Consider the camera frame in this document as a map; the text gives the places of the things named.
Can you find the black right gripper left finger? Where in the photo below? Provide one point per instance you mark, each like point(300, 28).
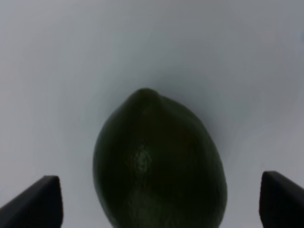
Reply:
point(39, 206)

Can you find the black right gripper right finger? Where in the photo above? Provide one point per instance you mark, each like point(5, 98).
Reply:
point(281, 202)

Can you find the green lime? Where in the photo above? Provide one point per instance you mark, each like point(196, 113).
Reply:
point(155, 166)

